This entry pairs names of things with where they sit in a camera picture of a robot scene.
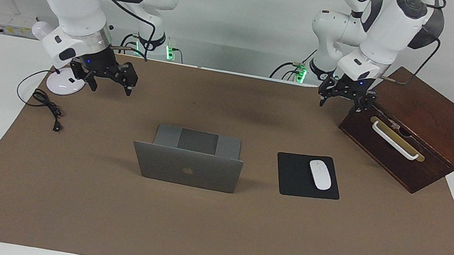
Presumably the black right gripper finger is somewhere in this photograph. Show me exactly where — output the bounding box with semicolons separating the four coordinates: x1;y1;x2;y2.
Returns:
66;63;101;92
115;61;141;98

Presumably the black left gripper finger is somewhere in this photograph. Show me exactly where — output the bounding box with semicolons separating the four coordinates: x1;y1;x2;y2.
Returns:
348;89;378;123
316;76;339;110

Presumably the silver laptop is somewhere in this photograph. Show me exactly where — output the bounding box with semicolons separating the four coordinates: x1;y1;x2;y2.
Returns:
128;119;249;195

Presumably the white desk lamp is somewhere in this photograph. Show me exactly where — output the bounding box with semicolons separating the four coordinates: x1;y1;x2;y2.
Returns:
22;20;95;99

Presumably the dark brown wooden box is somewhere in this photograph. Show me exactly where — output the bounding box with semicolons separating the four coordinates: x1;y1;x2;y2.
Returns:
329;58;454;201

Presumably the white power strip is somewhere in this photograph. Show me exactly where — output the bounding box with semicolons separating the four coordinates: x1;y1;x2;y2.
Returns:
0;12;37;39

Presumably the white computer mouse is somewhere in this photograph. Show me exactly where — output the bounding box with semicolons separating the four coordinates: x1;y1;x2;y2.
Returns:
305;159;336;192

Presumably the black mouse pad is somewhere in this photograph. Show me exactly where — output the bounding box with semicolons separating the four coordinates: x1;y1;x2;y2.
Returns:
271;148;346;205

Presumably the brown table mat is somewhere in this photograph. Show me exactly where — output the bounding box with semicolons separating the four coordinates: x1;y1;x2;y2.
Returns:
0;31;454;255

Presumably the black lamp cable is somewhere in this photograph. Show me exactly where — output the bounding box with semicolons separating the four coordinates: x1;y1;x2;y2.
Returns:
11;65;71;133

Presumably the white box handle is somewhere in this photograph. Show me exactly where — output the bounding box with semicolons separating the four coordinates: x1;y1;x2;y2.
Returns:
367;120;424;162

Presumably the black base power cable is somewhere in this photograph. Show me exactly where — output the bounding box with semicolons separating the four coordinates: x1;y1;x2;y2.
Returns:
270;45;318;86

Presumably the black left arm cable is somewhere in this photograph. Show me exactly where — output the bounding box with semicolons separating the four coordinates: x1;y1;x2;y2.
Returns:
378;27;443;92

